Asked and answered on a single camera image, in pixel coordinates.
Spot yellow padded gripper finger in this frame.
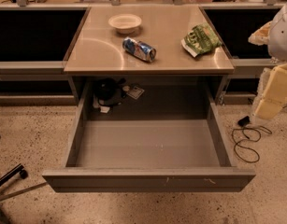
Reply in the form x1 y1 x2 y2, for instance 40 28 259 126
251 63 287 120

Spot grey top drawer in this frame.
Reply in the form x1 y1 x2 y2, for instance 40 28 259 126
43 83 255 192

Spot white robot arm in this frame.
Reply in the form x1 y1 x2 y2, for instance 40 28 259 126
248 3 287 123

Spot black items inside drawer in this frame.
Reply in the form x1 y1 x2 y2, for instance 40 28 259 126
93 77 126 113

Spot grey drawer cabinet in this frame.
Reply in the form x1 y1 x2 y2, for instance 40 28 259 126
65 4 234 100

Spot green chip bag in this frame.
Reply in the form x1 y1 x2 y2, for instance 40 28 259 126
181 22 222 57

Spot white tag card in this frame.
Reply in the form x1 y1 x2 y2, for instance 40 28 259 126
127 86 144 100

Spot crushed blue soda can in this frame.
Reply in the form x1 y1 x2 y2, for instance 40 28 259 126
122 37 156 63

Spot white paper bowl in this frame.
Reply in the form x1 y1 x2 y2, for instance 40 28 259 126
108 14 142 35

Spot black chair leg with caster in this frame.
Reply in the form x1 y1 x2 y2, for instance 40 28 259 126
0 164 28 187

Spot metal rod with hook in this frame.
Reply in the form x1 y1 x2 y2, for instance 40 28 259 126
0 182 48 202

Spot black power adapter with cable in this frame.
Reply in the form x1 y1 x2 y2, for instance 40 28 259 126
231 116 272 163

